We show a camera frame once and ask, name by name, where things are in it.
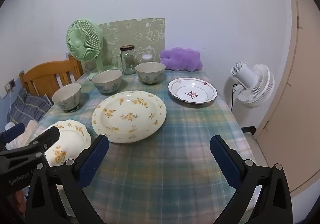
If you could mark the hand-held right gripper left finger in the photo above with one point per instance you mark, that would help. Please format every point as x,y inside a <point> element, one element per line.
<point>93,156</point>

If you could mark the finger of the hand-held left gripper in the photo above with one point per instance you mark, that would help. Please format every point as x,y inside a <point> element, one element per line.
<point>13,132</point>
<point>48,136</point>

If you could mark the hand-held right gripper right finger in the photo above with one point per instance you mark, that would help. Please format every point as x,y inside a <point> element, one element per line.
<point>222,156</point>

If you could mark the small scalloped yellow floral plate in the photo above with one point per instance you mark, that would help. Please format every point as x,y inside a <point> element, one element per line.
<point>72,139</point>

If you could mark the white plate with red flower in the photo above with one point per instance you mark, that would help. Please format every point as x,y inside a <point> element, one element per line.
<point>192,88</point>

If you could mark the grey floral ceramic bowl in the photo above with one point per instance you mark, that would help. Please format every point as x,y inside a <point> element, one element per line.
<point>67,95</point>
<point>107,80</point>
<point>150,71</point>

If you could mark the white cloth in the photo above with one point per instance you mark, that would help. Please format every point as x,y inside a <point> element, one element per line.
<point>9,126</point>

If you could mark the blue plaid bedding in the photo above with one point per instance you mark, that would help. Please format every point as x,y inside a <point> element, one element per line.
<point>27,109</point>

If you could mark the large yellow floral plate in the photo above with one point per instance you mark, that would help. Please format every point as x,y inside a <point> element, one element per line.
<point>130,116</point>

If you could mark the white standing fan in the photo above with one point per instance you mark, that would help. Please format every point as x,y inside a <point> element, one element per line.
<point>255,86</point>

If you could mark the glass jar with dark lid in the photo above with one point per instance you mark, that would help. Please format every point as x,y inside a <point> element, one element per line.
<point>128,62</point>

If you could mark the green desk fan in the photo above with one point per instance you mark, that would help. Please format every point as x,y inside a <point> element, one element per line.
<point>80,41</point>

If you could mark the beige door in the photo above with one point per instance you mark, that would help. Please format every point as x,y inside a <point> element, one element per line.
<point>300,88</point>

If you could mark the purple plush pillow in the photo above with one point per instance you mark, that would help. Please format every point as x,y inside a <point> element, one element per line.
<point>181,60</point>

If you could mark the cotton swab container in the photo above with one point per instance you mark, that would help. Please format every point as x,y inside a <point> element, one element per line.
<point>147,58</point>

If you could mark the green cartoon print mat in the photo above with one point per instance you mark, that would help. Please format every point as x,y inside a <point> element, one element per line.
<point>135,31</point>

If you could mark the wall socket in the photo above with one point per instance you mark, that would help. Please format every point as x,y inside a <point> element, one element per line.
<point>9,86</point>

